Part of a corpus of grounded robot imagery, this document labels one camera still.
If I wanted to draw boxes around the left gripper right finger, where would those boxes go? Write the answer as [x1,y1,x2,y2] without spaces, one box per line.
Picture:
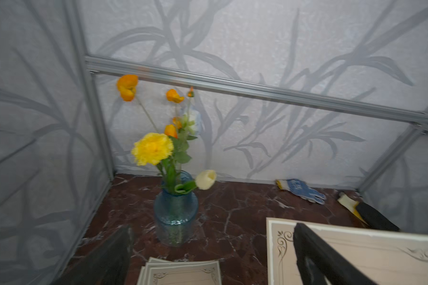
[293,223,375,285]

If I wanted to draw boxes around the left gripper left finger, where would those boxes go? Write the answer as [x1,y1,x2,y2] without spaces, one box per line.
[52,226,134,285]

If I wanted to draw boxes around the beige stationery sheet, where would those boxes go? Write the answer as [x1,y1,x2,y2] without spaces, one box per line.
[137,257,222,285]

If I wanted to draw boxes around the blue dotted work glove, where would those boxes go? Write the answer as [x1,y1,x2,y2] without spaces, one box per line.
[275,179,326,205]

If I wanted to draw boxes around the glass vase with flowers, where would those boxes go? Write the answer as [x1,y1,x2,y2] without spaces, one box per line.
[131,88,217,247]

